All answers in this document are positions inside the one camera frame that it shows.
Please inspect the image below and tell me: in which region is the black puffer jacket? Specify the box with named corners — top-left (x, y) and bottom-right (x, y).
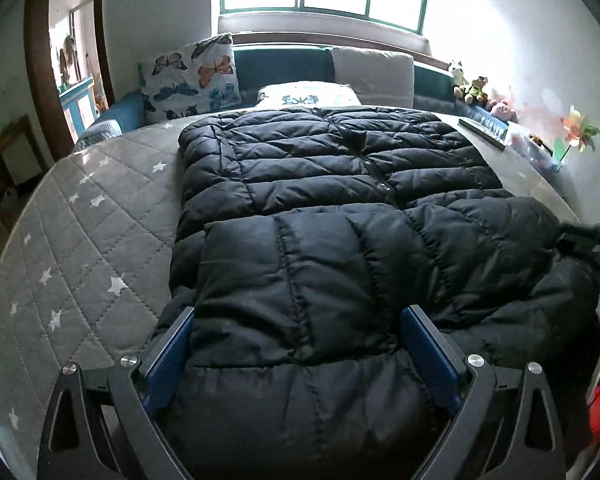
top-left (157, 107), bottom-right (600, 479)

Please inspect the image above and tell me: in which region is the grey star quilted bedspread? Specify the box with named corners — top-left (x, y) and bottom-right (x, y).
top-left (0, 109), bottom-right (581, 480)

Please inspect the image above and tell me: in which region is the wooden desk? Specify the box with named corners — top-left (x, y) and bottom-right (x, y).
top-left (0, 115), bottom-right (50, 211)

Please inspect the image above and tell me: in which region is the colourful paper pinwheel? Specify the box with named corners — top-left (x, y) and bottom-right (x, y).
top-left (553, 105), bottom-right (600, 162)

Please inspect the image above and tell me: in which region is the pink plush toy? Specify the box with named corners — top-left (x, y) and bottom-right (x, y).
top-left (486, 94), bottom-right (518, 122)

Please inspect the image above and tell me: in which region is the green plush toy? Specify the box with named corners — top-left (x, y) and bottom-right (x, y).
top-left (464, 76), bottom-right (489, 107)

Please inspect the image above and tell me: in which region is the white plush toy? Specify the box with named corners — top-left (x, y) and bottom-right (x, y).
top-left (449, 61), bottom-right (468, 100)

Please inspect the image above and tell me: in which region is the butterfly print pillow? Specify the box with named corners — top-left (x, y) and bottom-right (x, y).
top-left (138, 32), bottom-right (242, 124)

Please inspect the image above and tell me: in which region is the grey headboard cushion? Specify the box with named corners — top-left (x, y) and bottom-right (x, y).
top-left (332, 47), bottom-right (415, 108)

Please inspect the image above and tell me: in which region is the white embroidered pillow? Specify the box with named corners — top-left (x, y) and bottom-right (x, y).
top-left (256, 81), bottom-right (361, 110)

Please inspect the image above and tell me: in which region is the teal padded headboard cushion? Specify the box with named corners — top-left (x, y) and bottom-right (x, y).
top-left (234, 44), bottom-right (455, 110)

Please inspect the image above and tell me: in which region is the wooden door frame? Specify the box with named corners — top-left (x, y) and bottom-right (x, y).
top-left (23, 0), bottom-right (116, 162)

